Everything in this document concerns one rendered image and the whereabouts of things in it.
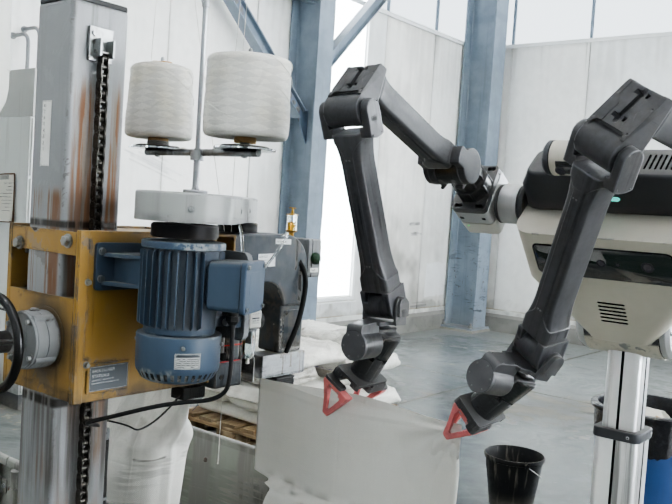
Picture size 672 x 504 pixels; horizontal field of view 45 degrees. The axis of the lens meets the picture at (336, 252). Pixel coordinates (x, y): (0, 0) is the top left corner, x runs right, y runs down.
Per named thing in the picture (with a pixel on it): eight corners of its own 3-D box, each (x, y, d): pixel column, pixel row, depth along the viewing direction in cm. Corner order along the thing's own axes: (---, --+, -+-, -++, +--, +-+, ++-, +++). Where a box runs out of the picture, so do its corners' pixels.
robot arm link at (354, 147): (380, 94, 144) (332, 98, 150) (362, 101, 140) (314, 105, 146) (417, 313, 158) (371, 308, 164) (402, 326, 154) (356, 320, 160)
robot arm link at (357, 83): (378, 47, 143) (333, 52, 149) (359, 116, 140) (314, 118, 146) (484, 157, 177) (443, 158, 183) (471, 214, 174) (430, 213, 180)
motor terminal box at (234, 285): (264, 323, 147) (268, 260, 147) (245, 330, 137) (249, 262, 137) (221, 319, 149) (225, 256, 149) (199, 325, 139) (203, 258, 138)
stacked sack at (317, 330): (386, 352, 534) (387, 330, 533) (345, 359, 500) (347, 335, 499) (308, 337, 575) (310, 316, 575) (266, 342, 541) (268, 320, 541)
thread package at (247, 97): (305, 147, 157) (311, 58, 156) (244, 138, 144) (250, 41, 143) (245, 147, 168) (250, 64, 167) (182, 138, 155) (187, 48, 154)
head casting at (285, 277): (302, 350, 193) (310, 225, 191) (227, 361, 173) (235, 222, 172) (215, 332, 211) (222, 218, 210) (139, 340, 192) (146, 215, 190)
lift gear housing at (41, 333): (60, 371, 146) (62, 310, 146) (31, 375, 142) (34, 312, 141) (27, 361, 153) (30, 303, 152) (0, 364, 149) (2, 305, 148)
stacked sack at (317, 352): (354, 363, 487) (356, 339, 486) (280, 377, 435) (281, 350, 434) (301, 352, 513) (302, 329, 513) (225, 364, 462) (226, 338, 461)
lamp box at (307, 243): (319, 276, 195) (321, 239, 195) (307, 277, 192) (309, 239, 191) (296, 273, 200) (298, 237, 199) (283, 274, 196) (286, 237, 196)
